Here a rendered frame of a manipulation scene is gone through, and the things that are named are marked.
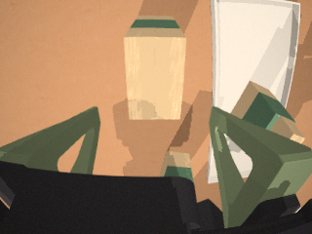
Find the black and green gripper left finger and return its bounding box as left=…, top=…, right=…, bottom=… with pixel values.
left=0, top=106, right=100, bottom=175

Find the white rectangular tray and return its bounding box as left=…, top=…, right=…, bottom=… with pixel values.
left=211, top=0, right=300, bottom=177

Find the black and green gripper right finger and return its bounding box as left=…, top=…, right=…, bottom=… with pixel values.
left=209, top=106, right=312, bottom=228

